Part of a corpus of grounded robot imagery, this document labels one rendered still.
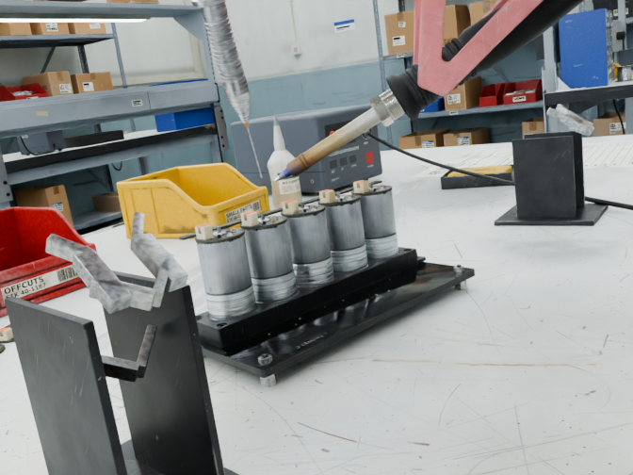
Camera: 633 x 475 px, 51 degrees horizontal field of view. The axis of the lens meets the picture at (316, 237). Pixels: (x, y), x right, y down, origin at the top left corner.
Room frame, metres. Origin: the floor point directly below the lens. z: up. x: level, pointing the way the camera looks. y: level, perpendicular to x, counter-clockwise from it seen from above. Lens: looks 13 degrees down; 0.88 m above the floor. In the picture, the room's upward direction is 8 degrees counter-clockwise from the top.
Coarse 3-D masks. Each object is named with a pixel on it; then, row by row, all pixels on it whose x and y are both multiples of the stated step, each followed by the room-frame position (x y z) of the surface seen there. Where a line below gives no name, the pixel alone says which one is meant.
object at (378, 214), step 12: (384, 192) 0.39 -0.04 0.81; (372, 204) 0.39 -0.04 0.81; (384, 204) 0.39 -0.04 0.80; (372, 216) 0.39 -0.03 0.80; (384, 216) 0.39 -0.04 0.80; (372, 228) 0.39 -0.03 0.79; (384, 228) 0.39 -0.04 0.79; (372, 240) 0.39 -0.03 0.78; (384, 240) 0.39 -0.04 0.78; (396, 240) 0.39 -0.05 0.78; (372, 252) 0.39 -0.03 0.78; (384, 252) 0.39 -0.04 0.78; (396, 252) 0.39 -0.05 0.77
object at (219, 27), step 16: (192, 0) 0.30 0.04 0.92; (208, 0) 0.29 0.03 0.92; (224, 0) 0.29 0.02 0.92; (208, 16) 0.29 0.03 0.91; (224, 16) 0.30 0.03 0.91; (208, 32) 0.30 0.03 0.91; (224, 32) 0.30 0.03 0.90; (224, 48) 0.30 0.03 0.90; (224, 64) 0.30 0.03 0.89; (240, 64) 0.30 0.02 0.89; (224, 80) 0.30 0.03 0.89; (240, 80) 0.30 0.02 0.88
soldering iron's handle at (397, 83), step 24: (552, 0) 0.32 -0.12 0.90; (576, 0) 0.32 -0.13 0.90; (480, 24) 0.32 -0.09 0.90; (528, 24) 0.32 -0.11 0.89; (552, 24) 0.32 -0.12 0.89; (456, 48) 0.32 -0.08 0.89; (504, 48) 0.32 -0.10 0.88; (408, 72) 0.33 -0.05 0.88; (408, 96) 0.32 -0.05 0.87; (432, 96) 0.32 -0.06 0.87
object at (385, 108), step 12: (384, 96) 0.33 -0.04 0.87; (372, 108) 0.33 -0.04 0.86; (384, 108) 0.32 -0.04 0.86; (396, 108) 0.33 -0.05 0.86; (360, 120) 0.33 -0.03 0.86; (372, 120) 0.33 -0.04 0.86; (384, 120) 0.33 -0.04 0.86; (336, 132) 0.33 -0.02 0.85; (348, 132) 0.33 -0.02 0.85; (360, 132) 0.33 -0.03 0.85; (324, 144) 0.33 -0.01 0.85; (336, 144) 0.33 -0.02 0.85; (300, 156) 0.33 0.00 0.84; (312, 156) 0.33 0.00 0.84; (324, 156) 0.33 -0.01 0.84; (288, 168) 0.33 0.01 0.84; (300, 168) 0.33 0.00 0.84
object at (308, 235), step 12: (300, 216) 0.35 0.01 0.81; (312, 216) 0.35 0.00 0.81; (324, 216) 0.36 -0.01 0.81; (288, 228) 0.35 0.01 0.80; (300, 228) 0.35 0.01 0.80; (312, 228) 0.35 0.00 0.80; (324, 228) 0.35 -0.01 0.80; (300, 240) 0.35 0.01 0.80; (312, 240) 0.35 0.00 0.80; (324, 240) 0.35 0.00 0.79; (300, 252) 0.35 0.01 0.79; (312, 252) 0.35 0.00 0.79; (324, 252) 0.35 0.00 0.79; (300, 264) 0.35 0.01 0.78; (312, 264) 0.35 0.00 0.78; (324, 264) 0.35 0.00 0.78; (300, 276) 0.35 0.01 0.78; (312, 276) 0.35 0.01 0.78; (324, 276) 0.35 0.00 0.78
